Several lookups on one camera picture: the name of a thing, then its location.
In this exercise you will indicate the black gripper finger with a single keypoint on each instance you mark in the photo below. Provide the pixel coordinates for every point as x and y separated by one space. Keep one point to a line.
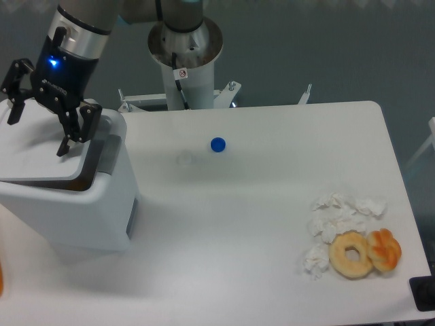
78 126
11 87

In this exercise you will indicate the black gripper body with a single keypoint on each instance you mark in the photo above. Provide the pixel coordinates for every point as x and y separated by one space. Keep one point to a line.
67 60

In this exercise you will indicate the white trash can lid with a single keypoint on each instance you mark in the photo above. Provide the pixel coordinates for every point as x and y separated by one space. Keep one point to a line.
29 148

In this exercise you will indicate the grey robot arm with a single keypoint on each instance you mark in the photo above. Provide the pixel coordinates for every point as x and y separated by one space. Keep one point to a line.
101 16

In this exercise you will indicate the orange item inside trash can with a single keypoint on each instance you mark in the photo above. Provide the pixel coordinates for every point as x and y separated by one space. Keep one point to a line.
78 185

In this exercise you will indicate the white trash can body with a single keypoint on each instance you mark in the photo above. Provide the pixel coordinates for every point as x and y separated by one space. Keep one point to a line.
100 217

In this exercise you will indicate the clear plastic cap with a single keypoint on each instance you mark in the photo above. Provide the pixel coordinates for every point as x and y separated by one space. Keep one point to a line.
186 158

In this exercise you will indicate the blue bottle cap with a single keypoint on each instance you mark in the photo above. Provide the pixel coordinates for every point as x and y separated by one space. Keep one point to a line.
218 144

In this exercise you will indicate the orange object at left edge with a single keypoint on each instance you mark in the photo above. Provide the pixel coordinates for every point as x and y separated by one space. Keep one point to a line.
1 281

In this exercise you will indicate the large crumpled white tissue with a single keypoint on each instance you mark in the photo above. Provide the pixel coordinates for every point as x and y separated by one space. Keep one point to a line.
336 214

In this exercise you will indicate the small crumpled white tissue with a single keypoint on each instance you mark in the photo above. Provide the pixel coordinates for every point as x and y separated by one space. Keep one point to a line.
316 261

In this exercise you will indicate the orange glazed twisted bread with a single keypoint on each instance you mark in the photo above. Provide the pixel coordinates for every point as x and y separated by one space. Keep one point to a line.
384 250

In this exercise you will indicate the black device at table corner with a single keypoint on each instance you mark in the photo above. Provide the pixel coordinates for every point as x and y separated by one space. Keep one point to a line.
422 288

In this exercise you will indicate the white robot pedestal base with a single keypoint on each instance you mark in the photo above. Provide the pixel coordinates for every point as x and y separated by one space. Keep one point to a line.
190 74

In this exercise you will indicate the white table bracket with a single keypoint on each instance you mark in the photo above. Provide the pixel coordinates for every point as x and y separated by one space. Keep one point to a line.
304 99

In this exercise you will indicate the plain ring donut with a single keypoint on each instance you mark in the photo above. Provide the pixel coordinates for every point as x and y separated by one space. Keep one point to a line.
348 255

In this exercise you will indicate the white frame at right edge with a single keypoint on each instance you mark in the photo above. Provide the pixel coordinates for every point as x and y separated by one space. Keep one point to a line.
422 156

